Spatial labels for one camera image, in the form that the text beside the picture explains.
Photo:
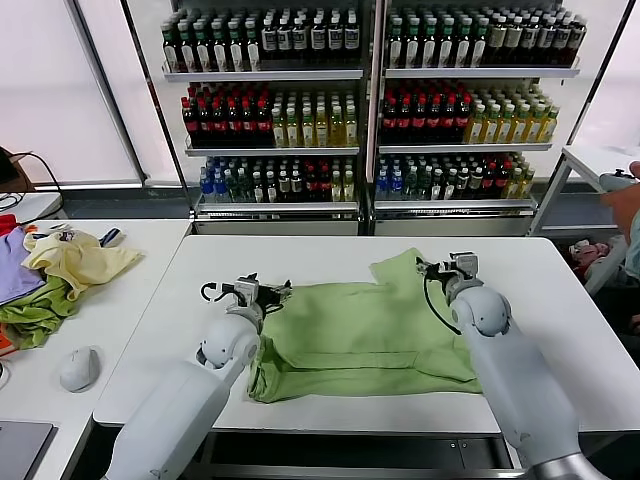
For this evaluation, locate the green cap tea bottle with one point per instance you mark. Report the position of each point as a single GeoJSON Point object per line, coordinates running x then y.
{"type": "Point", "coordinates": [187, 52]}
{"type": "Point", "coordinates": [395, 50]}
{"type": "Point", "coordinates": [171, 52]}
{"type": "Point", "coordinates": [479, 50]}
{"type": "Point", "coordinates": [428, 50]}
{"type": "Point", "coordinates": [203, 52]}
{"type": "Point", "coordinates": [462, 50]}
{"type": "Point", "coordinates": [445, 50]}
{"type": "Point", "coordinates": [220, 52]}
{"type": "Point", "coordinates": [411, 50]}
{"type": "Point", "coordinates": [253, 52]}
{"type": "Point", "coordinates": [236, 52]}

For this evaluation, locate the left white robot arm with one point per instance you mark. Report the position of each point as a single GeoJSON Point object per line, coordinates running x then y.
{"type": "Point", "coordinates": [170, 415]}

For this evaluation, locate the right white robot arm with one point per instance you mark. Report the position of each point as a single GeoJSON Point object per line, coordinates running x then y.
{"type": "Point", "coordinates": [520, 390]}

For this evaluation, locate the pink garment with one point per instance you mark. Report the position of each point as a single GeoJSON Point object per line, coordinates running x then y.
{"type": "Point", "coordinates": [582, 250]}

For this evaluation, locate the person hand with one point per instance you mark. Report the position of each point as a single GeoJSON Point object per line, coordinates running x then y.
{"type": "Point", "coordinates": [625, 205]}

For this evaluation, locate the drink display shelf unit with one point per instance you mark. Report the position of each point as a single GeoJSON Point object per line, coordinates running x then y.
{"type": "Point", "coordinates": [270, 76]}
{"type": "Point", "coordinates": [475, 74]}

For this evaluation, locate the small yellow juice bottle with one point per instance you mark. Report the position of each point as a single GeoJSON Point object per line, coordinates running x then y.
{"type": "Point", "coordinates": [525, 186]}
{"type": "Point", "coordinates": [512, 187]}
{"type": "Point", "coordinates": [349, 189]}
{"type": "Point", "coordinates": [337, 189]}

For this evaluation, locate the small clear green bottle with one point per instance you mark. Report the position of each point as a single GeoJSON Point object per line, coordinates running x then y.
{"type": "Point", "coordinates": [231, 189]}
{"type": "Point", "coordinates": [244, 189]}
{"type": "Point", "coordinates": [424, 186]}
{"type": "Point", "coordinates": [410, 186]}

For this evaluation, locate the small dark drink bottle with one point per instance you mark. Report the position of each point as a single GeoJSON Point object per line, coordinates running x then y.
{"type": "Point", "coordinates": [476, 185]}
{"type": "Point", "coordinates": [297, 188]}
{"type": "Point", "coordinates": [284, 188]}
{"type": "Point", "coordinates": [437, 186]}
{"type": "Point", "coordinates": [450, 186]}
{"type": "Point", "coordinates": [462, 185]}
{"type": "Point", "coordinates": [258, 189]}
{"type": "Point", "coordinates": [271, 189]}

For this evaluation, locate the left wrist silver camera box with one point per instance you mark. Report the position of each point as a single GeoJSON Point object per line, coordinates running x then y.
{"type": "Point", "coordinates": [245, 289]}

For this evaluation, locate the beige label drink bottle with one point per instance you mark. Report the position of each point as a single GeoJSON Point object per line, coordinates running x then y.
{"type": "Point", "coordinates": [495, 42]}
{"type": "Point", "coordinates": [511, 42]}

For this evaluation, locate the white computer mouse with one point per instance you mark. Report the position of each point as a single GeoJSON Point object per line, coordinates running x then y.
{"type": "Point", "coordinates": [79, 370]}

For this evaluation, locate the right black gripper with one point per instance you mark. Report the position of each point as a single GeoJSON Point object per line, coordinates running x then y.
{"type": "Point", "coordinates": [443, 271]}

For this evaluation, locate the grey laptop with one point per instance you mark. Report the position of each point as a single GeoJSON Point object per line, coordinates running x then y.
{"type": "Point", "coordinates": [22, 450]}

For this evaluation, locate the white printed fabric piece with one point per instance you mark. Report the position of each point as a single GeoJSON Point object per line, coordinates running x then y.
{"type": "Point", "coordinates": [65, 235]}

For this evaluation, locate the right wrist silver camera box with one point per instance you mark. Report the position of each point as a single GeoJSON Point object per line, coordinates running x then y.
{"type": "Point", "coordinates": [465, 265]}

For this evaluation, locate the white metal frame table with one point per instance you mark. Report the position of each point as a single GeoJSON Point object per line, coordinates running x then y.
{"type": "Point", "coordinates": [585, 159]}

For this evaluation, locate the light green T-shirt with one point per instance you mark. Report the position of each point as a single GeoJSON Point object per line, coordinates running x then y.
{"type": "Point", "coordinates": [350, 325]}

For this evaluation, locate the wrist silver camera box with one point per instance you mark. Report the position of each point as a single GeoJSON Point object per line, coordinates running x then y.
{"type": "Point", "coordinates": [465, 265]}
{"type": "Point", "coordinates": [245, 289]}

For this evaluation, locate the blue white striped cloth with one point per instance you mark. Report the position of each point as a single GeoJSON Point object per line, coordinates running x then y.
{"type": "Point", "coordinates": [111, 237]}

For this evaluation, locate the person teal shirt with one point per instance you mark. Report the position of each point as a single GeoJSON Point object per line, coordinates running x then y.
{"type": "Point", "coordinates": [635, 250]}

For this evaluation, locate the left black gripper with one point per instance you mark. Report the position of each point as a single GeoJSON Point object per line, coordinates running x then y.
{"type": "Point", "coordinates": [265, 300]}

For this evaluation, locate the purple garment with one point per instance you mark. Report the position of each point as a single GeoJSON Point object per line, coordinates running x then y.
{"type": "Point", "coordinates": [15, 270]}

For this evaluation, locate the brown cardboard box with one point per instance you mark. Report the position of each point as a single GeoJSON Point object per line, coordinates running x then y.
{"type": "Point", "coordinates": [22, 175]}

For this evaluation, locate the moss green garment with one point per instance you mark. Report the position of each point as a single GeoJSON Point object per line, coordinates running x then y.
{"type": "Point", "coordinates": [35, 315]}

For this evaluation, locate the dark bottle white label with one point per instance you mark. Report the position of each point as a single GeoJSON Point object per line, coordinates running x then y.
{"type": "Point", "coordinates": [528, 42]}
{"type": "Point", "coordinates": [545, 42]}
{"type": "Point", "coordinates": [351, 40]}
{"type": "Point", "coordinates": [299, 42]}
{"type": "Point", "coordinates": [561, 41]}
{"type": "Point", "coordinates": [270, 42]}
{"type": "Point", "coordinates": [318, 41]}
{"type": "Point", "coordinates": [576, 40]}
{"type": "Point", "coordinates": [284, 42]}
{"type": "Point", "coordinates": [335, 41]}

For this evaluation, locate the small blue water bottle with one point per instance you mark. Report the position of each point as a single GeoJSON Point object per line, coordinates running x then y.
{"type": "Point", "coordinates": [396, 186]}
{"type": "Point", "coordinates": [382, 186]}
{"type": "Point", "coordinates": [219, 189]}
{"type": "Point", "coordinates": [205, 189]}

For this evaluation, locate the small red cap cola bottle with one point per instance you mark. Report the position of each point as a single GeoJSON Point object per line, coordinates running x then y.
{"type": "Point", "coordinates": [311, 188]}
{"type": "Point", "coordinates": [324, 188]}
{"type": "Point", "coordinates": [501, 184]}
{"type": "Point", "coordinates": [488, 184]}

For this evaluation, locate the grey handheld controller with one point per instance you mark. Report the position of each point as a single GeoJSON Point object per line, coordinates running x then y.
{"type": "Point", "coordinates": [617, 182]}

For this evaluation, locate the pale yellow garment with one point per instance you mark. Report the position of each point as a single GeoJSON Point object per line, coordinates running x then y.
{"type": "Point", "coordinates": [85, 262]}

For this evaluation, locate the red garment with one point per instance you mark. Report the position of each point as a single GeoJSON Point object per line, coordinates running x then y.
{"type": "Point", "coordinates": [6, 225]}

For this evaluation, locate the grey garment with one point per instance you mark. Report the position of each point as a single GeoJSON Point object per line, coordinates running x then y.
{"type": "Point", "coordinates": [595, 275]}

